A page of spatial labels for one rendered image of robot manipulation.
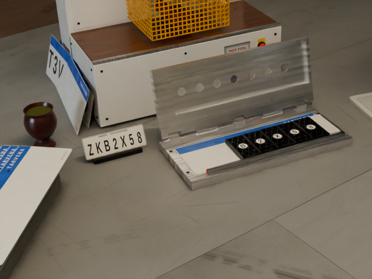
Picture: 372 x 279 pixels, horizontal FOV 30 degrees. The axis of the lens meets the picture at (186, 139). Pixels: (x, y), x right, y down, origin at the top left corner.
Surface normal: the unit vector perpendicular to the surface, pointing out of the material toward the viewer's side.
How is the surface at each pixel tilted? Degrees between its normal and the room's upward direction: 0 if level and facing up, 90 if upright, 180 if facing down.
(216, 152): 0
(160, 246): 0
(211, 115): 77
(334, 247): 0
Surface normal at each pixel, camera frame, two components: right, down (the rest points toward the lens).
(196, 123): 0.38, 0.25
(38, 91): -0.04, -0.86
